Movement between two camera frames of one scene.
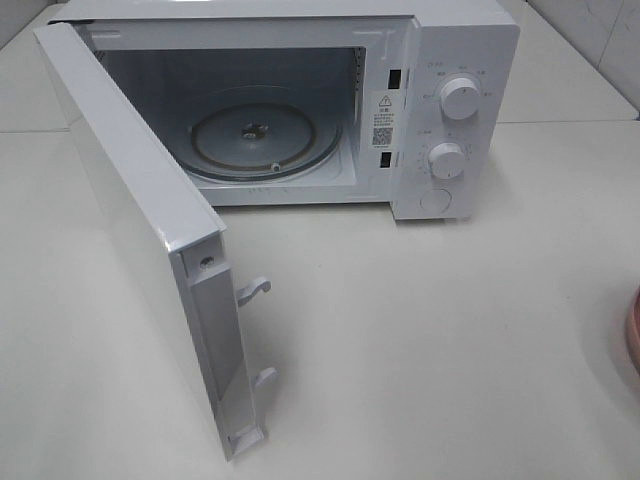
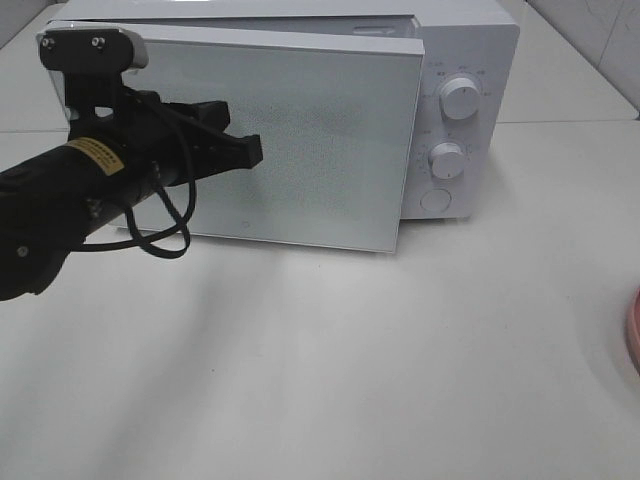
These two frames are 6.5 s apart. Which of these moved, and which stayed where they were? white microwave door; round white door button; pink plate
Moved: white microwave door
Stayed: pink plate; round white door button
